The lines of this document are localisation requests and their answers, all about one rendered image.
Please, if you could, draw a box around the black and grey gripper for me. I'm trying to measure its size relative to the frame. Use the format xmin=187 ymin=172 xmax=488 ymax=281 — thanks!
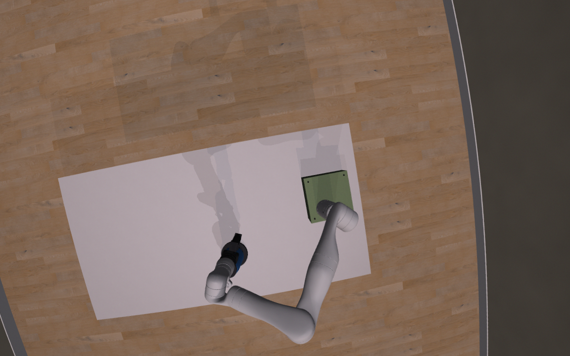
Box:
xmin=216 ymin=250 xmax=239 ymax=288

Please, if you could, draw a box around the blue kettle with black handle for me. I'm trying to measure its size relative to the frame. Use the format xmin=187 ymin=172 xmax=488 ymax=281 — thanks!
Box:
xmin=226 ymin=233 xmax=244 ymax=278

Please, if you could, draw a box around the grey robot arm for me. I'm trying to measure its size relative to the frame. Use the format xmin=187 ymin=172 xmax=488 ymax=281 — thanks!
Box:
xmin=204 ymin=200 xmax=358 ymax=344

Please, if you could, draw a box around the black round disc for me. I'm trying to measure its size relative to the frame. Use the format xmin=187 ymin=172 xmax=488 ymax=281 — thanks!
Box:
xmin=221 ymin=242 xmax=248 ymax=265

